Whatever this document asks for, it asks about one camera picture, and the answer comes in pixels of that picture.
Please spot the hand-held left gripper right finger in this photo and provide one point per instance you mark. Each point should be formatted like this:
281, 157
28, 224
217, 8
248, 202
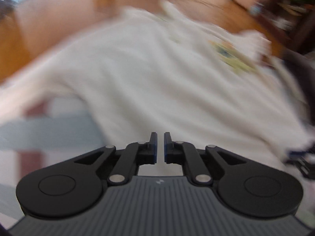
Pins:
166, 150

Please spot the checked rug with dog print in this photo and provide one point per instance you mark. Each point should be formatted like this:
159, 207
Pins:
37, 137

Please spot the cream waffle-knit shirt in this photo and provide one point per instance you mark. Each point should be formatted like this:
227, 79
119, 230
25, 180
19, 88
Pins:
152, 78

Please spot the dark wooden shelf unit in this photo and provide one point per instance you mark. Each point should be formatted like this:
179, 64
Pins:
288, 12

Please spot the dark grey white-lined garment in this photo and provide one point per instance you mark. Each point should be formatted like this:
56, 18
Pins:
304, 76

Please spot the small blue bottle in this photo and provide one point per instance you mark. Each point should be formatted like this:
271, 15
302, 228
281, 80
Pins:
254, 8

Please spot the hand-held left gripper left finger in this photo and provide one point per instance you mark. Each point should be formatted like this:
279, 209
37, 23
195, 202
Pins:
154, 150

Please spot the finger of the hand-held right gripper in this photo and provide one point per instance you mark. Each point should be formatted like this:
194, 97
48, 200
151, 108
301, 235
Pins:
295, 153

